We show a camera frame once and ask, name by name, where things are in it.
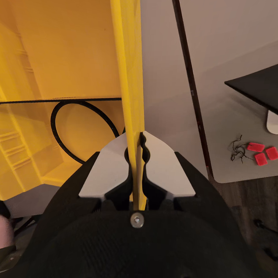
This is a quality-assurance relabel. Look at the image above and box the person's torso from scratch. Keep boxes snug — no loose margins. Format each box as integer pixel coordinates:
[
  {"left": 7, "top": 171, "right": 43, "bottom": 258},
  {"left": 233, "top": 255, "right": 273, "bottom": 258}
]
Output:
[{"left": 0, "top": 245, "right": 19, "bottom": 273}]

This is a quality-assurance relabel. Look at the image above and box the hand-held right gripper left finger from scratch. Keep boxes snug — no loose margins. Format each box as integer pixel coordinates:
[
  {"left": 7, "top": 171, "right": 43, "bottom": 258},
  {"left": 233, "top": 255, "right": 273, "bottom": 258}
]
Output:
[{"left": 78, "top": 132, "right": 133, "bottom": 199}]

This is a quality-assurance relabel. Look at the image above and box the dark thread tangle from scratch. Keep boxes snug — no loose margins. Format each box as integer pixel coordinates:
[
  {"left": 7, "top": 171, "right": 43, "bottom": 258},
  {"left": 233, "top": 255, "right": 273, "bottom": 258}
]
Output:
[{"left": 228, "top": 135, "right": 254, "bottom": 164}]

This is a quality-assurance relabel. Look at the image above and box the white tablet stand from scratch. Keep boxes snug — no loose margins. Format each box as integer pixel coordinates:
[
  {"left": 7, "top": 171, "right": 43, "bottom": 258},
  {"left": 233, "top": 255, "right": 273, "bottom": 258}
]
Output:
[{"left": 266, "top": 110, "right": 278, "bottom": 134}]

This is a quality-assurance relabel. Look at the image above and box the red felt pad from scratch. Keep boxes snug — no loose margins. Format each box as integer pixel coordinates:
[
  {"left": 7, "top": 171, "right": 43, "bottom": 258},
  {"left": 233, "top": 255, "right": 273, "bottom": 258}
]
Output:
[
  {"left": 247, "top": 142, "right": 265, "bottom": 152},
  {"left": 265, "top": 147, "right": 278, "bottom": 161},
  {"left": 255, "top": 153, "right": 269, "bottom": 166}
]

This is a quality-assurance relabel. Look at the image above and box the person's left hand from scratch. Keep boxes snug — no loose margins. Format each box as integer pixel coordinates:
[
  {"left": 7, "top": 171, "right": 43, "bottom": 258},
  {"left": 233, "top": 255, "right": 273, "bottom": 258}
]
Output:
[{"left": 0, "top": 215, "right": 14, "bottom": 249}]

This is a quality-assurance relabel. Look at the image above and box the black hdmi cable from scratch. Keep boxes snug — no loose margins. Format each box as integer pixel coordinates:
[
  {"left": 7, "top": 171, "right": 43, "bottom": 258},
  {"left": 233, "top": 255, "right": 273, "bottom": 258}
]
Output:
[{"left": 50, "top": 100, "right": 126, "bottom": 165}]

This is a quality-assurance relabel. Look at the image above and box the yellow plastic bin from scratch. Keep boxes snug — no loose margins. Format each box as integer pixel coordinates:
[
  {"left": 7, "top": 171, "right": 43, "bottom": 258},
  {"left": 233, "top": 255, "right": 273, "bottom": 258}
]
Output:
[{"left": 0, "top": 0, "right": 148, "bottom": 211}]

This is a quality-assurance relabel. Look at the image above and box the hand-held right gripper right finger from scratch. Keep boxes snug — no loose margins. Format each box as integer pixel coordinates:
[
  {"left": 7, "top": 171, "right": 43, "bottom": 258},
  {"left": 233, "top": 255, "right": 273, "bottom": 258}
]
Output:
[{"left": 140, "top": 131, "right": 196, "bottom": 198}]

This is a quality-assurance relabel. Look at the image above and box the black framed instruction sheet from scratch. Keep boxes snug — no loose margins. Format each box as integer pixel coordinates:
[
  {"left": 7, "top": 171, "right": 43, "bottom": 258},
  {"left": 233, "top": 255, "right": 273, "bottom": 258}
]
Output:
[{"left": 224, "top": 64, "right": 278, "bottom": 109}]

